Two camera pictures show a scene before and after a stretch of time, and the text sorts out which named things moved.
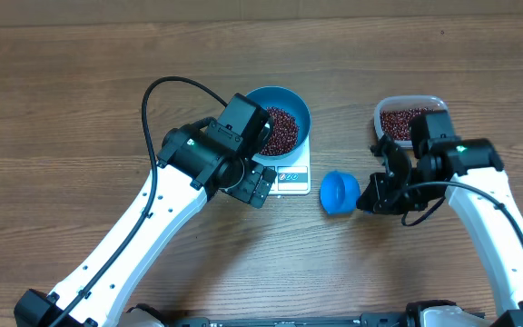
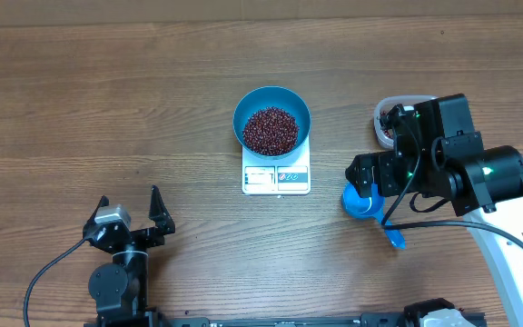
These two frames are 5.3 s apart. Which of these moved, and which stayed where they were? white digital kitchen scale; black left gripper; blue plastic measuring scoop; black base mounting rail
Moved: blue plastic measuring scoop; black left gripper
Stayed: white digital kitchen scale; black base mounting rail
